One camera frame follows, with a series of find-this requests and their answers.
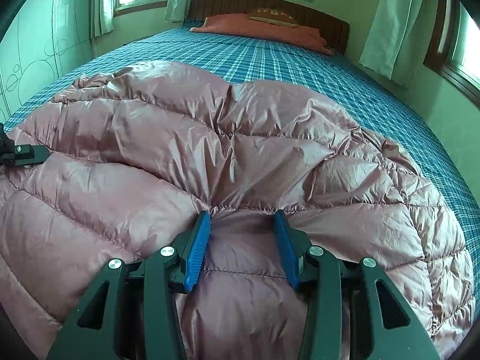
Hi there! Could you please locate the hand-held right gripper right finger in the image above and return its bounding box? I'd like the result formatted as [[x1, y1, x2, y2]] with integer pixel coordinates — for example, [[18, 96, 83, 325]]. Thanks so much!
[[273, 210, 441, 360]]

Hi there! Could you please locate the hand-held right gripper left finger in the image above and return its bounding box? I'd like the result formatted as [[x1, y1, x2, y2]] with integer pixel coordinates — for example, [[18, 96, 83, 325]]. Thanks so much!
[[47, 210, 212, 360]]

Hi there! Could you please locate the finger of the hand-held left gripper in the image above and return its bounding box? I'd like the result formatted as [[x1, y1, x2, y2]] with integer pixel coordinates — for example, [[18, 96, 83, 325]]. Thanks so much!
[[15, 145, 50, 166]]

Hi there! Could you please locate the pink quilted down jacket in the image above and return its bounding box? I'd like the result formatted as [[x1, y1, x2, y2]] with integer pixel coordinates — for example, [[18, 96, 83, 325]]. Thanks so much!
[[0, 62, 475, 360]]

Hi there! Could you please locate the white wardrobe with circle pattern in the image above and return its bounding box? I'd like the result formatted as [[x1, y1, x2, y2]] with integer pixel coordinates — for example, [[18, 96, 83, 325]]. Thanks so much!
[[0, 0, 97, 122]]

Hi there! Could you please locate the bed with blue plaid sheet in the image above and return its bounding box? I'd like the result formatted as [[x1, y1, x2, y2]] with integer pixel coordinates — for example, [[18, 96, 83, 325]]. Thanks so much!
[[7, 18, 480, 241]]

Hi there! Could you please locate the small brown patterned cushion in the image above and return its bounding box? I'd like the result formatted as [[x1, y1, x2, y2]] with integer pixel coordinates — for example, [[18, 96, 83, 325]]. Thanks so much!
[[246, 7, 299, 28]]

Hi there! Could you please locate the dark wooden headboard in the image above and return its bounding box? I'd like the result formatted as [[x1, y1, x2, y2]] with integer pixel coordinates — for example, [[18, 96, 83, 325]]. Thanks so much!
[[187, 0, 350, 55]]

